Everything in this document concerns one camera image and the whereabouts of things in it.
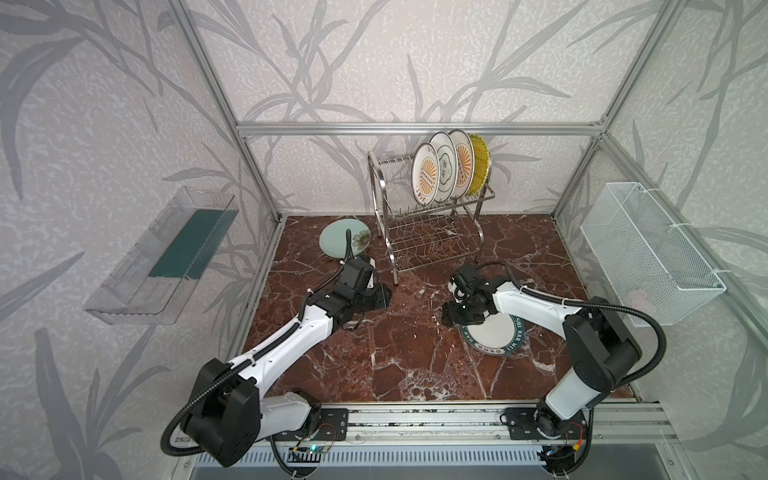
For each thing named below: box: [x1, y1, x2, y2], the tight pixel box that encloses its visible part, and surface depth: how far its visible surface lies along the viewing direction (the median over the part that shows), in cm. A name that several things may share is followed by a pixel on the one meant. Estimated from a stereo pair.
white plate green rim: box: [460, 312, 525, 355], surface depth 88 cm
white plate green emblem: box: [429, 131, 459, 203], surface depth 85 cm
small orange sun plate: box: [411, 143, 441, 206], surface depth 88 cm
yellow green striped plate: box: [467, 133, 490, 196], surface depth 84 cm
